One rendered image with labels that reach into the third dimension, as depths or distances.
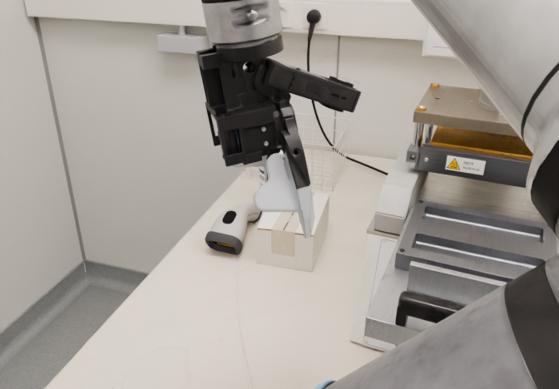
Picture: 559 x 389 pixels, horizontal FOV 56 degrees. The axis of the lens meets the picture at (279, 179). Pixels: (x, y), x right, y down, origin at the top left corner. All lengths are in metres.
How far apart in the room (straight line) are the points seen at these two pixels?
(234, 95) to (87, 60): 1.45
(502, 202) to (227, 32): 0.68
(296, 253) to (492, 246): 0.43
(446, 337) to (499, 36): 0.10
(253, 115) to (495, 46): 0.36
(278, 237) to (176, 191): 0.95
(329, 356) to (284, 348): 0.08
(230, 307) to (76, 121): 1.25
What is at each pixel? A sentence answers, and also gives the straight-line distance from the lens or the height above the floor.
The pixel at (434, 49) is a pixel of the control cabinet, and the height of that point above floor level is 1.17.
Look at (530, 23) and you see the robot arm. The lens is 0.19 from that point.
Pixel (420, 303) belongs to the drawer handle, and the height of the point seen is 1.01.
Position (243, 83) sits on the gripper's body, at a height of 1.25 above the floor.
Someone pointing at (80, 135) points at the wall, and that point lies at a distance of 2.10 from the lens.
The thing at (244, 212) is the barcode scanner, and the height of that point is 0.82.
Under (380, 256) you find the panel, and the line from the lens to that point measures 0.89.
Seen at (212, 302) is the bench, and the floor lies 0.75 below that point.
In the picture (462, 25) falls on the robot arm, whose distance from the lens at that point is 0.22.
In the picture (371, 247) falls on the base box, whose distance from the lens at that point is 0.90.
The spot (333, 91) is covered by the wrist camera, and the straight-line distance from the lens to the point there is 0.56.
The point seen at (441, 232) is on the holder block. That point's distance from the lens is 0.79.
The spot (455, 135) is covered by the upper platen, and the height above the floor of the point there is 1.06.
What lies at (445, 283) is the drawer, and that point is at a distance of 0.69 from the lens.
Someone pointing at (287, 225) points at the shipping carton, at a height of 0.84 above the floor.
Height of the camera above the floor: 1.39
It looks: 26 degrees down
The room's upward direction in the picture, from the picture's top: straight up
